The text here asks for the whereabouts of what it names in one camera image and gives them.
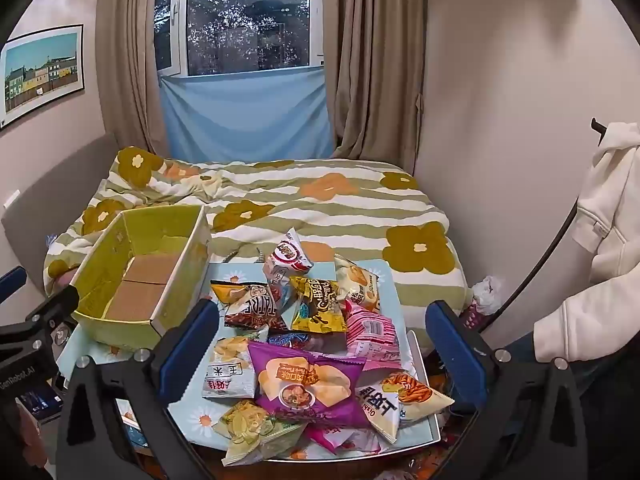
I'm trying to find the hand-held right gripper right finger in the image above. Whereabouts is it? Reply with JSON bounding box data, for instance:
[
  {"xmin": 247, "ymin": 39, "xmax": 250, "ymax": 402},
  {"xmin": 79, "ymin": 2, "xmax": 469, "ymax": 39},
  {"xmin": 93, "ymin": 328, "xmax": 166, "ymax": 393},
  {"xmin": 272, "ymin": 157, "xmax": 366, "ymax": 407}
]
[{"xmin": 425, "ymin": 300, "xmax": 588, "ymax": 480}]

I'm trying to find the wall poster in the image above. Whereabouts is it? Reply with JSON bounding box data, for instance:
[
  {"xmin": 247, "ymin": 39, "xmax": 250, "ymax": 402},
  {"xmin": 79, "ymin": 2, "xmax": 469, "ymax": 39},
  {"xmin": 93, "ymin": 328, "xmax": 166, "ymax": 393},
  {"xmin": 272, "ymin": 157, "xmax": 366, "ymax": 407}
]
[{"xmin": 0, "ymin": 24, "xmax": 86, "ymax": 131}]

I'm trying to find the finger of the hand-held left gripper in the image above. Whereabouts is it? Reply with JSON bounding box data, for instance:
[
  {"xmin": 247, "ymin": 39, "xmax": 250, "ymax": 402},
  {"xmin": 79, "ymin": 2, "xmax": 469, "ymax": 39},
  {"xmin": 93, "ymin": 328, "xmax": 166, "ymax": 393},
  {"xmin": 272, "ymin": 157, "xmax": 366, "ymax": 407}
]
[
  {"xmin": 0, "ymin": 285, "xmax": 81, "ymax": 346},
  {"xmin": 0, "ymin": 266, "xmax": 27, "ymax": 306}
]

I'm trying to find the pink striped snack packet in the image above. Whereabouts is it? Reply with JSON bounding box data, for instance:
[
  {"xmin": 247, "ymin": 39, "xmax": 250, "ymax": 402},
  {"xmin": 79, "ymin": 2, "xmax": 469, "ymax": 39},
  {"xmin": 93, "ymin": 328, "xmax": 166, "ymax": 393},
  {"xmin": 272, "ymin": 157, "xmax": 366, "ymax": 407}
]
[{"xmin": 345, "ymin": 305, "xmax": 403, "ymax": 376}]

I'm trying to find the dark blue box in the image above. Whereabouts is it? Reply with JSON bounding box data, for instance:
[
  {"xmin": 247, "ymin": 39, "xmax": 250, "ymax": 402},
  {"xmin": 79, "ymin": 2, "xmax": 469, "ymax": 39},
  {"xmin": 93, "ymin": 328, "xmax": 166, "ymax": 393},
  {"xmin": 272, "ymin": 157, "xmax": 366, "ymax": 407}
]
[{"xmin": 17, "ymin": 385, "xmax": 64, "ymax": 418}]

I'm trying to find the striped floral blanket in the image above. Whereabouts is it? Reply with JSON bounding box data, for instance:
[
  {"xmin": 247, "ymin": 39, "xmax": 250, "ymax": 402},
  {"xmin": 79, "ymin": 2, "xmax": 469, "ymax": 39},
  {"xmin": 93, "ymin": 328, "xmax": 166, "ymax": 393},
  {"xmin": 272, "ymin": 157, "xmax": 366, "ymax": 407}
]
[{"xmin": 42, "ymin": 147, "xmax": 473, "ymax": 356}]

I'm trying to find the yellow-green cardboard box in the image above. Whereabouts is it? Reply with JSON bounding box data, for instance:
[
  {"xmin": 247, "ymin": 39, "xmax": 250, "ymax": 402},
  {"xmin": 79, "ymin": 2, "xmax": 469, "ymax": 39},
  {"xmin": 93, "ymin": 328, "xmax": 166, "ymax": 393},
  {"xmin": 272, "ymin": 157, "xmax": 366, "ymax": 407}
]
[{"xmin": 70, "ymin": 204, "xmax": 213, "ymax": 352}]

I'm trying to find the white corn chips packet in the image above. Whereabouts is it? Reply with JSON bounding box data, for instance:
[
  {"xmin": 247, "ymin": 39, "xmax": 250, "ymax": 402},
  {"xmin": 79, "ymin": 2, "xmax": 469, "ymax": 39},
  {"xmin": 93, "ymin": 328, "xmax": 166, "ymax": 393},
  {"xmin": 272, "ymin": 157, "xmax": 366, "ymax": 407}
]
[{"xmin": 202, "ymin": 325, "xmax": 268, "ymax": 400}]

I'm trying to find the black cable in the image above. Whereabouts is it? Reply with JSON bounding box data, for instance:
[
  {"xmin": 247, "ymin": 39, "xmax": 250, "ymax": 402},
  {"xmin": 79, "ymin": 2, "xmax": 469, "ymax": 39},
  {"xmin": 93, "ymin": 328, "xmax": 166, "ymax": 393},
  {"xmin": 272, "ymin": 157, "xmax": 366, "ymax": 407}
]
[{"xmin": 475, "ymin": 200, "xmax": 582, "ymax": 337}]

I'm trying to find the pink patterned cone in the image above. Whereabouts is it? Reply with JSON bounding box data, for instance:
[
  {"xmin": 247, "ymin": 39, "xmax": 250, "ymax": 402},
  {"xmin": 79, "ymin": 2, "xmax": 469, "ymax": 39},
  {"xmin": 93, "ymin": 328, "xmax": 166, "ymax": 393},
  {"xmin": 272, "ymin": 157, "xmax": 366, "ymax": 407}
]
[{"xmin": 457, "ymin": 305, "xmax": 482, "ymax": 332}]

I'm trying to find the white hoodie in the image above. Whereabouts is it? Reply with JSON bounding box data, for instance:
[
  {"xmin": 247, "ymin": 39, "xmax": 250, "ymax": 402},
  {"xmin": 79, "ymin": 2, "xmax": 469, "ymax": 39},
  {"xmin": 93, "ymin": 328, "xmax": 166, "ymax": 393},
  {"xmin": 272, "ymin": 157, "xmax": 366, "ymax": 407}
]
[{"xmin": 532, "ymin": 122, "xmax": 640, "ymax": 363}]

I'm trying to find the white orange fries packet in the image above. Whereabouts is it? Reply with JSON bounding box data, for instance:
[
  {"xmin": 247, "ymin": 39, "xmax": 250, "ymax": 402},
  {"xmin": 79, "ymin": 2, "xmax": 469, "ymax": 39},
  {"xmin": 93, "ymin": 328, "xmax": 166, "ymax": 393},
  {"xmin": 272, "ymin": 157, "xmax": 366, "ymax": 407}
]
[{"xmin": 357, "ymin": 370, "xmax": 456, "ymax": 445}]

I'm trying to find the cream orange snack packet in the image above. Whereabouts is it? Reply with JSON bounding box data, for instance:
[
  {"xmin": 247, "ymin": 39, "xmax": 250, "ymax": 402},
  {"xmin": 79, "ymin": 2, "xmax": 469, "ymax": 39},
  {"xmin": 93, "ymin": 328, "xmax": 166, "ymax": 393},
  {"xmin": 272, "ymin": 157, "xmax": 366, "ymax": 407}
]
[{"xmin": 334, "ymin": 254, "xmax": 382, "ymax": 313}]

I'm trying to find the dark red chips packet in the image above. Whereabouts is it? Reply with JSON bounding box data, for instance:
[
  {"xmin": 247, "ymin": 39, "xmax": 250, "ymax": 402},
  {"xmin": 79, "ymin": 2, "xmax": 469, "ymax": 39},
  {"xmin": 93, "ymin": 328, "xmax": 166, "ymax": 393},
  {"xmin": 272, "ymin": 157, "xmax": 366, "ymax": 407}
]
[{"xmin": 210, "ymin": 280, "xmax": 281, "ymax": 332}]

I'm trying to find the grey headboard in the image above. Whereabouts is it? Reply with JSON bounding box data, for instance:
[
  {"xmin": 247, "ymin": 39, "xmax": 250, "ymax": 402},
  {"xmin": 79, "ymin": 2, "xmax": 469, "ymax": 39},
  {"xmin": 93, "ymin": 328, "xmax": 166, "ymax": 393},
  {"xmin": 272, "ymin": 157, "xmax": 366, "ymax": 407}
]
[{"xmin": 0, "ymin": 132, "xmax": 117, "ymax": 306}]

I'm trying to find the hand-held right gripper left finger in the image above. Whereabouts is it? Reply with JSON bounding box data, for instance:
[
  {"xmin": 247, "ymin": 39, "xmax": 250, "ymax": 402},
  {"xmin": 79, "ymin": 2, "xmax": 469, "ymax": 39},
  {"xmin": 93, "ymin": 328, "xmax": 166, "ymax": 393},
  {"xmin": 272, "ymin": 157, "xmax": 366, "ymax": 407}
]
[{"xmin": 56, "ymin": 297, "xmax": 221, "ymax": 480}]

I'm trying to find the window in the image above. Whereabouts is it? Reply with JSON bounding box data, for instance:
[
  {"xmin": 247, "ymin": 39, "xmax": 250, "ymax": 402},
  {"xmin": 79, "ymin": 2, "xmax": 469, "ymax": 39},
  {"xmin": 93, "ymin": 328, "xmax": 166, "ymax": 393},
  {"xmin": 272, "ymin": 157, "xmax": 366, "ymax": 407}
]
[{"xmin": 155, "ymin": 0, "xmax": 326, "ymax": 78}]

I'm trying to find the beige curtain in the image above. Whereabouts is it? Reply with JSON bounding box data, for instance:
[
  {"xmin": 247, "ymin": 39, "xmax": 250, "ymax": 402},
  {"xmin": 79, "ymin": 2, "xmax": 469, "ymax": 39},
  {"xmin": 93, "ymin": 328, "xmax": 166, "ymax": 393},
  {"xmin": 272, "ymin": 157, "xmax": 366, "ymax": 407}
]
[
  {"xmin": 322, "ymin": 0, "xmax": 428, "ymax": 173},
  {"xmin": 95, "ymin": 0, "xmax": 191, "ymax": 157}
]

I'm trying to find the dark blue snack packet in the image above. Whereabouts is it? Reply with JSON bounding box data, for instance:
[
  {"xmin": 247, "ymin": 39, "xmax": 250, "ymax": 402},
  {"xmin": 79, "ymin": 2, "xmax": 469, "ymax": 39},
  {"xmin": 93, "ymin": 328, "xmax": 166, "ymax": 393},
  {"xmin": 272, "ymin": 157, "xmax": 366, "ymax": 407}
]
[{"xmin": 267, "ymin": 332, "xmax": 312, "ymax": 352}]

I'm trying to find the white crumpled tissue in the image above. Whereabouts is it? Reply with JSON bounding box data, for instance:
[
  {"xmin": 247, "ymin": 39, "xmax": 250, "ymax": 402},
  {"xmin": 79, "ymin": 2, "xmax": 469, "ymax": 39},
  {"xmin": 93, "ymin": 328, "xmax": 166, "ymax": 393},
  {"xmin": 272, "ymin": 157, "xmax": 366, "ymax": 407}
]
[{"xmin": 470, "ymin": 276, "xmax": 503, "ymax": 311}]

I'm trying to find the red white round-logo packet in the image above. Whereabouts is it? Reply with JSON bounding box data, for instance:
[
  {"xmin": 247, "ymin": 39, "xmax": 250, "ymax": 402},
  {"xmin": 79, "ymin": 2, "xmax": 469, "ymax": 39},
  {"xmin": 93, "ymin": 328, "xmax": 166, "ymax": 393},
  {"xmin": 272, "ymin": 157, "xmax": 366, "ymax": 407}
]
[{"xmin": 262, "ymin": 227, "xmax": 316, "ymax": 306}]

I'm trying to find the purple chips packet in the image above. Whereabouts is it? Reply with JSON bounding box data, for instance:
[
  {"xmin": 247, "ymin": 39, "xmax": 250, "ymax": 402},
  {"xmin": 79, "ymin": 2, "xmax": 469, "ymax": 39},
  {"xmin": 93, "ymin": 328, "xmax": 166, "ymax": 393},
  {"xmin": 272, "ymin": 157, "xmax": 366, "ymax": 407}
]
[{"xmin": 247, "ymin": 341, "xmax": 371, "ymax": 428}]

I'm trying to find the light blue cloth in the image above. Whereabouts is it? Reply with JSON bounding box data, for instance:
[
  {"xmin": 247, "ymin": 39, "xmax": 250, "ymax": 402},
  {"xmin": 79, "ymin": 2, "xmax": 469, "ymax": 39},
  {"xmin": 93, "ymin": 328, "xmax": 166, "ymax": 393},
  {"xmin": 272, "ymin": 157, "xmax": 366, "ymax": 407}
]
[{"xmin": 159, "ymin": 65, "xmax": 335, "ymax": 161}]

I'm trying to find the green chips packet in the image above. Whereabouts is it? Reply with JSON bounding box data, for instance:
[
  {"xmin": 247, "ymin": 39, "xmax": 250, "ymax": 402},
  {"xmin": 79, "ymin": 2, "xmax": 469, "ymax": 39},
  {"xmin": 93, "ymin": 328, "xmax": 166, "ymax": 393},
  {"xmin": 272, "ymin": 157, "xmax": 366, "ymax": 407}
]
[{"xmin": 212, "ymin": 400, "xmax": 308, "ymax": 467}]

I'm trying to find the yellow brown snack packet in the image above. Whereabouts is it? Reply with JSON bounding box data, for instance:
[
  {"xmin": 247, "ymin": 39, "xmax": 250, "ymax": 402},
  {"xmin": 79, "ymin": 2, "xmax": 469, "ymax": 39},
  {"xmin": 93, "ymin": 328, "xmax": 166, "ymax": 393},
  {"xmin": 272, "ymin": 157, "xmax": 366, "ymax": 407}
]
[{"xmin": 289, "ymin": 276, "xmax": 348, "ymax": 335}]

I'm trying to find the plain pink snack packet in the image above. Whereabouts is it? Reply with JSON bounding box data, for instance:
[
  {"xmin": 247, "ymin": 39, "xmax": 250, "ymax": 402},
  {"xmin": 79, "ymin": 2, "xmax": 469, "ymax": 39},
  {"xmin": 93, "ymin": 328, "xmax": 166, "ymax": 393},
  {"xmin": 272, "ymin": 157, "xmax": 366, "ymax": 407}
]
[{"xmin": 306, "ymin": 425, "xmax": 386, "ymax": 456}]

